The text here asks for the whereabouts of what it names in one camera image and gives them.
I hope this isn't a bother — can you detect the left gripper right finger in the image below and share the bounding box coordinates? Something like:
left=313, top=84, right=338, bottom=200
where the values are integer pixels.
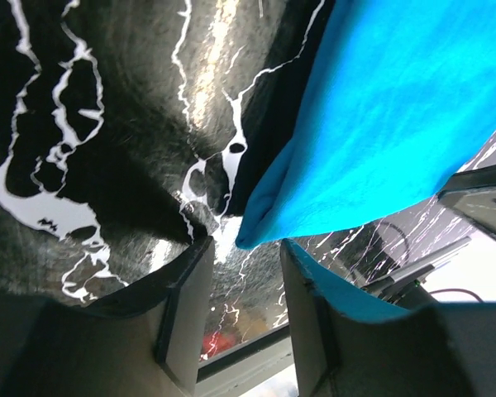
left=280, top=240, right=496, bottom=396

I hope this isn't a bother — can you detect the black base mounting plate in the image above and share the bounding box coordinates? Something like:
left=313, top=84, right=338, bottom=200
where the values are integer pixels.
left=436, top=165, right=496, bottom=241

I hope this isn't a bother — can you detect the blue t shirt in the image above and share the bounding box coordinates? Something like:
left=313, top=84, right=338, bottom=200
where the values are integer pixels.
left=236, top=1, right=496, bottom=249

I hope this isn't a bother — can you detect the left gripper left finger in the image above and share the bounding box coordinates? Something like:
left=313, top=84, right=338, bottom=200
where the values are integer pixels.
left=0, top=237, right=215, bottom=396

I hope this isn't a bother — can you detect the aluminium rail bar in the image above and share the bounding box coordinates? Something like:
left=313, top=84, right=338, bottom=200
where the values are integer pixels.
left=361, top=236, right=471, bottom=301

